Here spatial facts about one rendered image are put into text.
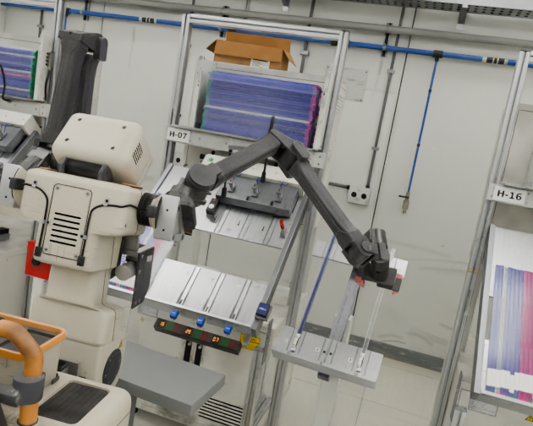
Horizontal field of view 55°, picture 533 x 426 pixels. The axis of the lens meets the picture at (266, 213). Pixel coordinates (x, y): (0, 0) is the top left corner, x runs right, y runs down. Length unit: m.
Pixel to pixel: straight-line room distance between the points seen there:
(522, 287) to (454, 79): 1.94
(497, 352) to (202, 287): 1.08
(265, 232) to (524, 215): 1.09
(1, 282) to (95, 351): 1.58
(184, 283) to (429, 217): 2.10
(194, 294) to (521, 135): 1.49
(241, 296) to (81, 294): 0.77
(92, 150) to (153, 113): 2.91
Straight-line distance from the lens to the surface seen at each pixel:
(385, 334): 3.89
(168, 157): 2.52
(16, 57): 2.99
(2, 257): 2.92
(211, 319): 1.96
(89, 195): 1.30
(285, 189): 2.23
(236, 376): 2.36
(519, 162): 2.39
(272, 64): 2.68
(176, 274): 2.10
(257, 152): 1.57
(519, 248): 2.22
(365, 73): 3.75
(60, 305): 1.45
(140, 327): 2.49
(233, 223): 2.21
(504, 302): 2.06
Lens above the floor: 1.41
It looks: 8 degrees down
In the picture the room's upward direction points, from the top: 10 degrees clockwise
